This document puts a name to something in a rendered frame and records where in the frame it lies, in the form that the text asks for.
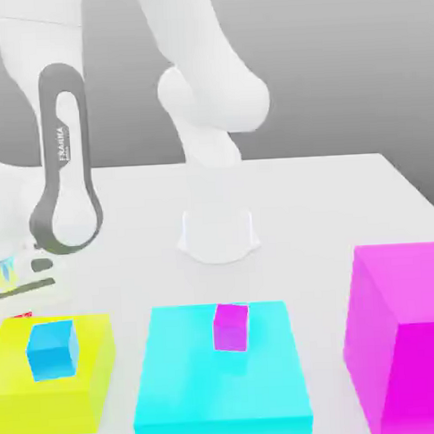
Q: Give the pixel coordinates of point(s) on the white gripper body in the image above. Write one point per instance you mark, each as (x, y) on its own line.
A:
(23, 288)

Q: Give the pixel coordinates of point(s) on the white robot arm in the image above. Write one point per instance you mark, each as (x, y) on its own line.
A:
(210, 95)

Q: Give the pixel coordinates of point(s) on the small red cube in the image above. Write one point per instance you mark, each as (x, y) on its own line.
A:
(23, 315)

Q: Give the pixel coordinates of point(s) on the small blue cube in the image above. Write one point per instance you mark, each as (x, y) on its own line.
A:
(52, 351)

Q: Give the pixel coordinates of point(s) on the small magenta cube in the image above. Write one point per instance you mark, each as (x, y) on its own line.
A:
(230, 327)

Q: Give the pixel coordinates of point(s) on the large yellow box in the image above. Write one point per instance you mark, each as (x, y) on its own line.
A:
(51, 405)

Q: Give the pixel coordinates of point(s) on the large cyan box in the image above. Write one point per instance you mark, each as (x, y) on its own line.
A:
(219, 392)

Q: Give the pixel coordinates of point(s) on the large magenta box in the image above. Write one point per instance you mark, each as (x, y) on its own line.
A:
(409, 336)

